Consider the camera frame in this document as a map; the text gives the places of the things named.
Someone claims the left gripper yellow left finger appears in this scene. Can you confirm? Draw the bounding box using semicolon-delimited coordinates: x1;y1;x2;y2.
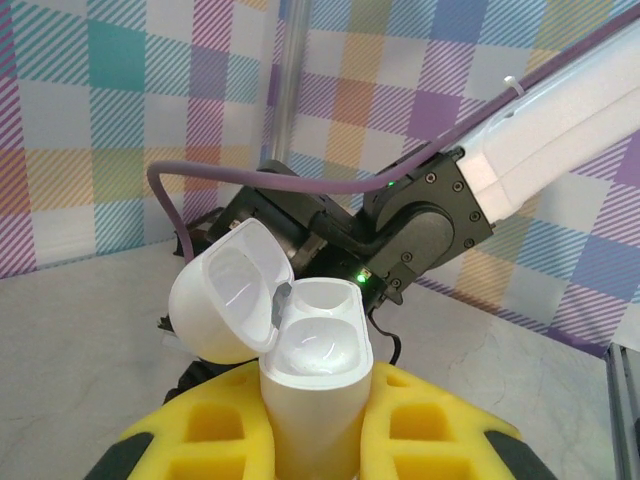
87;362;279;480

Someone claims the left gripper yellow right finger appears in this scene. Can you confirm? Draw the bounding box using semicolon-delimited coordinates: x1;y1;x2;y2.
357;360;557;480

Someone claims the white square charging case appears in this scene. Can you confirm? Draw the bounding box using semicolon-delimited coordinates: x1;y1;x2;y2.
168;218;375;480

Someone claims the thin black cable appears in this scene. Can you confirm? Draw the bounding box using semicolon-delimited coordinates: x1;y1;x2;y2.
370;307;404;369

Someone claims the aluminium frame side rail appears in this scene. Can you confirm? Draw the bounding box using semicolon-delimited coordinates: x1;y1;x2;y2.
602;342;640;480

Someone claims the aluminium frame post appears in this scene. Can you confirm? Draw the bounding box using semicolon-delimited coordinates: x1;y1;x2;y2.
271;0;310;162

